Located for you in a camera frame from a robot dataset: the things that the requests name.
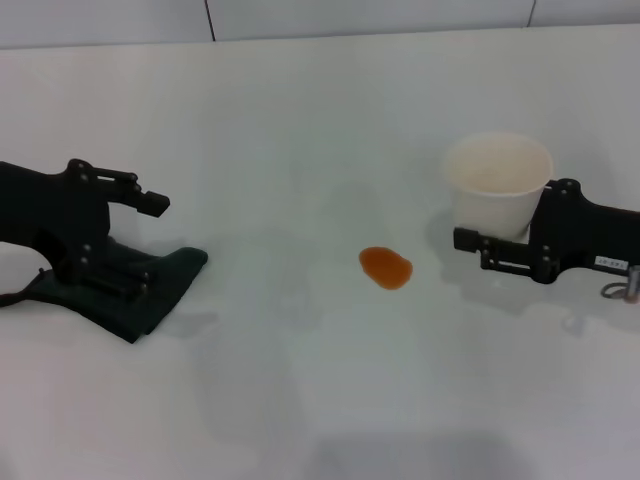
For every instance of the dark blue rag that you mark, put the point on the dark blue rag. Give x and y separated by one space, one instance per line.
165 280

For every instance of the white paper cup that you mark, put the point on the white paper cup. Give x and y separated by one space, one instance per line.
495 210

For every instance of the orange liquid stain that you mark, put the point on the orange liquid stain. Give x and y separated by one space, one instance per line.
385 267

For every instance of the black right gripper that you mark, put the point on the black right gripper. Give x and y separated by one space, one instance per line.
580 225

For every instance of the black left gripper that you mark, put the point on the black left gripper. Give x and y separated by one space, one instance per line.
55 210

